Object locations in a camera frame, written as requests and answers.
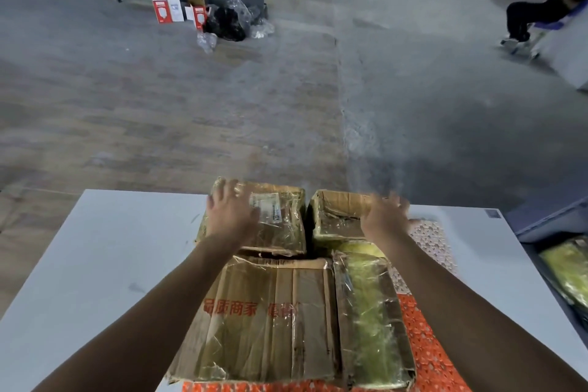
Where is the person's right hand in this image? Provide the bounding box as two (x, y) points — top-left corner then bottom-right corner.
(360, 193), (421, 250)

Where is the person's left hand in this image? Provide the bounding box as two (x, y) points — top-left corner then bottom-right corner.
(205, 179), (260, 248)

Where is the taped brown parcel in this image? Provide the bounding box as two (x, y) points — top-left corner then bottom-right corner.
(308, 189), (414, 259)

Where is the taped parcel with white label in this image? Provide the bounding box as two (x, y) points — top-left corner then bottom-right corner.
(196, 177), (307, 257)

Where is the green taped parcel tall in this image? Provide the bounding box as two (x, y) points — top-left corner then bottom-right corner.
(331, 249), (418, 391)

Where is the large taped carton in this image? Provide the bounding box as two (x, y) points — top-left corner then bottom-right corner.
(166, 254), (341, 386)

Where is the yellow parcel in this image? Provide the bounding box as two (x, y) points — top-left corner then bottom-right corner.
(540, 235), (588, 310)

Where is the person's right forearm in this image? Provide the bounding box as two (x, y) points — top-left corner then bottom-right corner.
(383, 230), (588, 392)

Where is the person's left forearm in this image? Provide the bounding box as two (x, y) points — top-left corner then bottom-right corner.
(32, 235), (249, 392)

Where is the white perforated plastic mat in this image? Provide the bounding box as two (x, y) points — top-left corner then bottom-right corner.
(390, 219), (458, 294)

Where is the white table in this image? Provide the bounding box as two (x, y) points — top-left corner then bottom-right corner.
(0, 189), (588, 392)

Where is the orange perforated plastic mat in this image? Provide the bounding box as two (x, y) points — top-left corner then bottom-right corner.
(181, 293), (472, 392)

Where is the dark blue metal shelf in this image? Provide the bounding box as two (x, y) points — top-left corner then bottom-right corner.
(505, 175), (588, 347)

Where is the black rubbish bag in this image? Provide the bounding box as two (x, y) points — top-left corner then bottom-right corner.
(204, 6), (247, 42)

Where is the tall red white carton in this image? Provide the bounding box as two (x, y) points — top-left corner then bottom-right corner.
(148, 0), (173, 24)

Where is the blue plastic chair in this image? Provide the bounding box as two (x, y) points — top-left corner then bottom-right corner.
(528, 1), (588, 59)

